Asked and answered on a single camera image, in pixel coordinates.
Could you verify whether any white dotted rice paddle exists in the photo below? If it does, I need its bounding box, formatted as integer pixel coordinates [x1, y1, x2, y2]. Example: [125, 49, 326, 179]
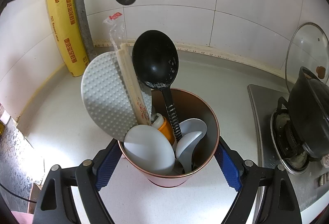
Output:
[80, 51, 155, 138]

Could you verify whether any orange handled peeler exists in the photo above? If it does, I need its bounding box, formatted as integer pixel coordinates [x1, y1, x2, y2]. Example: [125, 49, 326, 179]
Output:
[152, 113, 178, 144]

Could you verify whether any yellow cling wrap box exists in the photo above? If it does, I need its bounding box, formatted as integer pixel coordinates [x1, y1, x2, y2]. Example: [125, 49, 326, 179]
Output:
[44, 0, 89, 78]

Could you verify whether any white spoon printed handle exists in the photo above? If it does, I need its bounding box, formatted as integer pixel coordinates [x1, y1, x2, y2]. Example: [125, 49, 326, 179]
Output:
[178, 118, 208, 142]
[123, 124, 176, 176]

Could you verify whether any steel gas stove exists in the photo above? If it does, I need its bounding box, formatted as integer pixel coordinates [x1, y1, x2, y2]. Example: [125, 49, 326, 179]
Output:
[247, 84, 329, 219]

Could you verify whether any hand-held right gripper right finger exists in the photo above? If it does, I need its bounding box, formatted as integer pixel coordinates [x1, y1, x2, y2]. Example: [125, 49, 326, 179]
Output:
[214, 137, 302, 224]

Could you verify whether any black clay pot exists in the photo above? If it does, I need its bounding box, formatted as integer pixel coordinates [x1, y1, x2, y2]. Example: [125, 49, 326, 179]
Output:
[288, 66, 329, 159]

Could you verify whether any wooden chopsticks pack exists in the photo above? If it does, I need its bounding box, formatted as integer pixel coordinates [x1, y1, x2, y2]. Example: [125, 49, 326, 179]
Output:
[103, 11, 152, 127]

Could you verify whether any glass pot lid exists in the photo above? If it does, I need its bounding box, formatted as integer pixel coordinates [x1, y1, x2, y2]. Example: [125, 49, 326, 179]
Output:
[285, 22, 329, 86]

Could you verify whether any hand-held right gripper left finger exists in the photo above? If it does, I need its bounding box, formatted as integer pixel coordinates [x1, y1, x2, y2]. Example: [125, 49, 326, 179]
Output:
[32, 138, 123, 224]

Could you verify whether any black burner grate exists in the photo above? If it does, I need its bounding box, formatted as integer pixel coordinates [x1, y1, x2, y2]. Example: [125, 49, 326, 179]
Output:
[270, 97, 313, 163]

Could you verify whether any red metal canister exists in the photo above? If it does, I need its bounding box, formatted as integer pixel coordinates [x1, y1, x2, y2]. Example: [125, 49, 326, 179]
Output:
[118, 88, 220, 188]

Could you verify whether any yellow oil bottle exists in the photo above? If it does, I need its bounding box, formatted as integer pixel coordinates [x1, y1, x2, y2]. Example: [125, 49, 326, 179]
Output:
[0, 108, 11, 134]

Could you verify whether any thin black cable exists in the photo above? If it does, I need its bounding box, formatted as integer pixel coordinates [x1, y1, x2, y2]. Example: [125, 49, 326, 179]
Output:
[0, 182, 38, 204]

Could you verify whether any black spoon twisted handle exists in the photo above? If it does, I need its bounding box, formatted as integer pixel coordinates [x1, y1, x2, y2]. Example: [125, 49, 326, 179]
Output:
[132, 30, 183, 143]

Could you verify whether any grey stove knob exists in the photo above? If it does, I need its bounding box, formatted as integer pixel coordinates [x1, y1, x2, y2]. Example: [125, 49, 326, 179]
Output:
[317, 174, 329, 187]

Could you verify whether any grey wall pipe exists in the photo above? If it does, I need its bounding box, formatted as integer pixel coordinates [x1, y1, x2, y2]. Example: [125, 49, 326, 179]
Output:
[71, 0, 96, 60]

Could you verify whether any plain white ceramic spoon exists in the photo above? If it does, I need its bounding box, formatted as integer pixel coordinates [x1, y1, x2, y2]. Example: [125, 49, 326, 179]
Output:
[175, 130, 203, 170]

